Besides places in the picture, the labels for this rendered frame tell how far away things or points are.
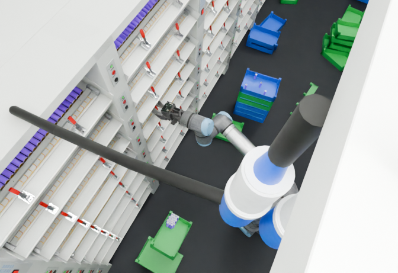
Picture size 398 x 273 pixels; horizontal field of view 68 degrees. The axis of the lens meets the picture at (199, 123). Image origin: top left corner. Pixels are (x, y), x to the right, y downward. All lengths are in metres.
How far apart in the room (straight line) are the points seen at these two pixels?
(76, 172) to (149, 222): 1.37
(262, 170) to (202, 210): 2.27
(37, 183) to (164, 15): 0.84
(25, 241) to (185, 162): 1.65
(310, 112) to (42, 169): 0.98
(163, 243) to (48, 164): 1.52
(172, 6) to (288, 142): 1.23
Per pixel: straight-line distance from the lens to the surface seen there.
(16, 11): 1.16
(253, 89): 2.58
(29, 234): 1.29
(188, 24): 1.63
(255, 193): 0.32
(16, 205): 1.11
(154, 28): 1.33
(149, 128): 1.74
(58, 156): 1.11
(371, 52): 0.19
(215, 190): 0.50
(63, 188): 1.28
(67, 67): 0.95
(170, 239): 2.47
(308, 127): 0.20
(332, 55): 3.62
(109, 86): 1.10
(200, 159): 2.67
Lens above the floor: 2.52
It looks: 64 degrees down
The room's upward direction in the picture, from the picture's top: 5 degrees clockwise
